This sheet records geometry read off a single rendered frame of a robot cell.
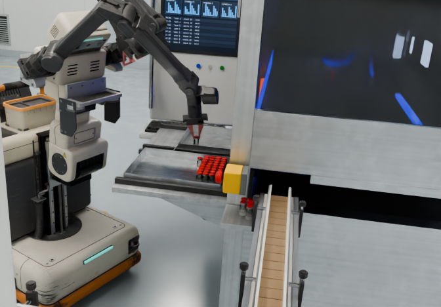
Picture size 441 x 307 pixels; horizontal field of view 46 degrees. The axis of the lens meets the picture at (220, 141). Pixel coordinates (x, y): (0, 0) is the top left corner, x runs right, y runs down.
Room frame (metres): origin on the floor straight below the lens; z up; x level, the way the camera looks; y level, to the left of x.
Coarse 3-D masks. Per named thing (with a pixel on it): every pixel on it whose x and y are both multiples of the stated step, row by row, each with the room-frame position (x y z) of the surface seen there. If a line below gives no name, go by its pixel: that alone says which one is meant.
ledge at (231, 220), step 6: (228, 204) 1.53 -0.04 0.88; (228, 210) 1.49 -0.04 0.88; (234, 210) 1.49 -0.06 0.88; (222, 216) 1.44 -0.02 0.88; (228, 216) 1.44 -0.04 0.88; (234, 216) 1.44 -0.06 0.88; (240, 216) 1.45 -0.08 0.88; (222, 222) 1.40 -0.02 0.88; (228, 222) 1.40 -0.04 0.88; (234, 222) 1.41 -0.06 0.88; (240, 222) 1.41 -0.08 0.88; (246, 222) 1.41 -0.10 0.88; (228, 228) 1.40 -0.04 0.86; (234, 228) 1.39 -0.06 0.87; (240, 228) 1.39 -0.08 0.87; (246, 228) 1.39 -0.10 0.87
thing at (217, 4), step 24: (168, 0) 2.58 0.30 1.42; (192, 0) 2.58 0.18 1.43; (216, 0) 2.57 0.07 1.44; (168, 24) 2.58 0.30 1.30; (192, 24) 2.58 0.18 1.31; (216, 24) 2.57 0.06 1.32; (192, 48) 2.58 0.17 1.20; (216, 48) 2.57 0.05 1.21; (216, 72) 2.57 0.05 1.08; (168, 96) 2.59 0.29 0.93; (168, 120) 2.59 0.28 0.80; (216, 120) 2.57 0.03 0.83
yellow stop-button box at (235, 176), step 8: (232, 168) 1.48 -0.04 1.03; (240, 168) 1.48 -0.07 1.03; (248, 168) 1.49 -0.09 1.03; (224, 176) 1.44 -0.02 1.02; (232, 176) 1.44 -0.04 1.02; (240, 176) 1.44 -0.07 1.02; (224, 184) 1.44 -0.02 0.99; (232, 184) 1.44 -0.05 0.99; (240, 184) 1.44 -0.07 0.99; (224, 192) 1.44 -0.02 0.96; (232, 192) 1.44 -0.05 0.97; (240, 192) 1.44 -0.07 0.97
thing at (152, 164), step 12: (144, 156) 1.88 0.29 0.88; (156, 156) 1.89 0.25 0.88; (168, 156) 1.89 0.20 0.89; (180, 156) 1.88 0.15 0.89; (192, 156) 1.87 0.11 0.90; (216, 156) 1.86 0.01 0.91; (132, 168) 1.72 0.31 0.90; (144, 168) 1.77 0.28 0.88; (156, 168) 1.78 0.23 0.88; (168, 168) 1.78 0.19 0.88; (180, 168) 1.79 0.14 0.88; (192, 168) 1.80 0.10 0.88; (156, 180) 1.63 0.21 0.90; (168, 180) 1.62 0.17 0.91; (180, 180) 1.62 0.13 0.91; (192, 180) 1.62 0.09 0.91
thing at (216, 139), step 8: (208, 128) 2.21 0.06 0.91; (216, 128) 2.21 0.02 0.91; (224, 128) 2.20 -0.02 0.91; (184, 136) 2.10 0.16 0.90; (200, 136) 2.16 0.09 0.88; (208, 136) 2.16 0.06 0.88; (216, 136) 2.17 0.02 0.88; (224, 136) 2.18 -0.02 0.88; (184, 144) 1.96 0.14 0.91; (192, 144) 2.05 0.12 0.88; (200, 144) 2.06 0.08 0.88; (208, 144) 2.06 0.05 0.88; (216, 144) 2.07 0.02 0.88; (224, 144) 2.08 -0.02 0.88; (224, 152) 1.94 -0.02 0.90
